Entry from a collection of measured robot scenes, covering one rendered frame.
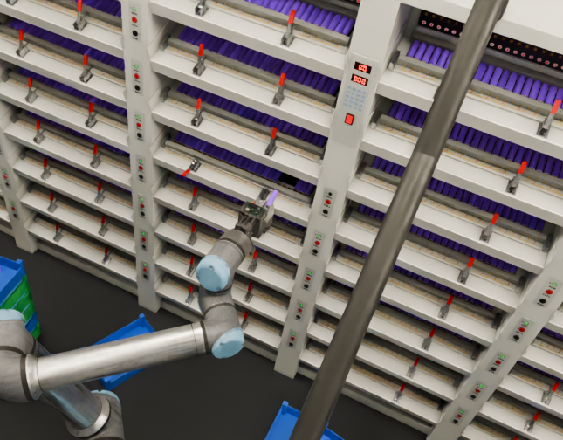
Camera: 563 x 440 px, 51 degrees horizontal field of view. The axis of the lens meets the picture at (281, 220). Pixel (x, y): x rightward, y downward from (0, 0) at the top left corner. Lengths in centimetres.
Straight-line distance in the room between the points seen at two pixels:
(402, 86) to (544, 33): 36
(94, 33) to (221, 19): 48
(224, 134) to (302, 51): 44
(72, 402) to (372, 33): 136
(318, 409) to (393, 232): 17
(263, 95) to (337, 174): 32
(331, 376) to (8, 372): 119
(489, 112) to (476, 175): 19
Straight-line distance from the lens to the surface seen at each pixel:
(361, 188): 184
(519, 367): 230
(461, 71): 57
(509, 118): 162
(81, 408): 202
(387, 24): 154
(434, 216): 183
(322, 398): 53
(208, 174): 208
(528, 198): 172
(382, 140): 172
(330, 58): 165
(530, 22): 151
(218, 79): 185
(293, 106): 178
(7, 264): 255
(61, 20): 214
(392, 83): 161
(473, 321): 212
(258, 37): 170
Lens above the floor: 230
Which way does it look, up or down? 44 degrees down
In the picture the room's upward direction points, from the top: 11 degrees clockwise
